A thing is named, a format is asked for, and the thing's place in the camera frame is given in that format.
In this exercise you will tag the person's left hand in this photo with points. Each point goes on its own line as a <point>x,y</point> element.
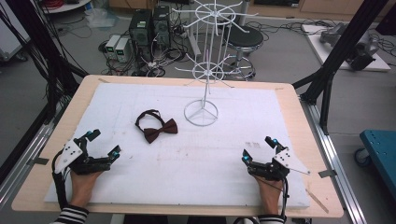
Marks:
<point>82,188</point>

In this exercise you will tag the grey tape strip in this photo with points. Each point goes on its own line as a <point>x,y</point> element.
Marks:
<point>39,161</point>
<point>327,173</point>

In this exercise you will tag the aluminium rail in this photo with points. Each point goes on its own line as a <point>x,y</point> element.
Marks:
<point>21,165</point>
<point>330,161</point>

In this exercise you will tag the white foam mat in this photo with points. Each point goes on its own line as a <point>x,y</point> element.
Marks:
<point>193,168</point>

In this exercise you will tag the person's right hand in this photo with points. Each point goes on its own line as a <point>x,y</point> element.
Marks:
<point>270,196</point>

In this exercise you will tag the black round stool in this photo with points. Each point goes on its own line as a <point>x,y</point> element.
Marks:
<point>244,40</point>

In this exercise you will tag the white board with devices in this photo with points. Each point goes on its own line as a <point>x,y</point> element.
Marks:
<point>373,63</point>

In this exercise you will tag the thin wooden stick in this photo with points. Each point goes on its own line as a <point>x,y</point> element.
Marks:
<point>317,201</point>

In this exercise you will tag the white power supply unit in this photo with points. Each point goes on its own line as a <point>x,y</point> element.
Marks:
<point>122,49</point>
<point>112,46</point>

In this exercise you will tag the blue cart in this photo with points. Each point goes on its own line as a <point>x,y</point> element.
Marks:
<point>379,157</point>

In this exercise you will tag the black computer tower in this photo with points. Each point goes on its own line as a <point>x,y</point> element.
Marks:
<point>162,26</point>
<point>140,31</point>

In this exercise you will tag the dark red bow tie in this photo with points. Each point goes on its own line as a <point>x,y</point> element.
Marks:
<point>162,130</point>

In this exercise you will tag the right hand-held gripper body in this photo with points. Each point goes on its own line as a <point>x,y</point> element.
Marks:
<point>288,160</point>

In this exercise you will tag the black metal frame post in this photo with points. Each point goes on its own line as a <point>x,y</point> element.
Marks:
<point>345,46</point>
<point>34,40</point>

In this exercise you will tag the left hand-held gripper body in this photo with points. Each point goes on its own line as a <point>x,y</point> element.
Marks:
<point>70,154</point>

